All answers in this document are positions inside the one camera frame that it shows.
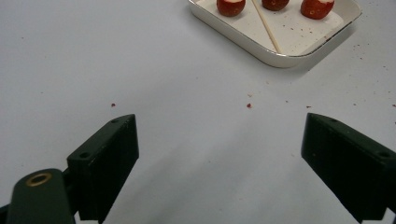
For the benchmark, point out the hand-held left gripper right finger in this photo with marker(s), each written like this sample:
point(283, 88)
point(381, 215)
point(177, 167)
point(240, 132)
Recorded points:
point(348, 168)

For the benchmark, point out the red cored hawthorn fruit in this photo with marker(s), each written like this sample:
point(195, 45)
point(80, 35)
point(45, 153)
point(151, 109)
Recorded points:
point(231, 7)
point(275, 4)
point(316, 8)

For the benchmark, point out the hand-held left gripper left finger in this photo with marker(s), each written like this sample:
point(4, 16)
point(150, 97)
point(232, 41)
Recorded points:
point(104, 168)

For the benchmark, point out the thin wooden skewer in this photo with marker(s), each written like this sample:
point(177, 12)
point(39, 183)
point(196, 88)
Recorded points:
point(267, 26)

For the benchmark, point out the white rectangular tray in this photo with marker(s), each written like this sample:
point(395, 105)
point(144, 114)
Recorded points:
point(299, 34)

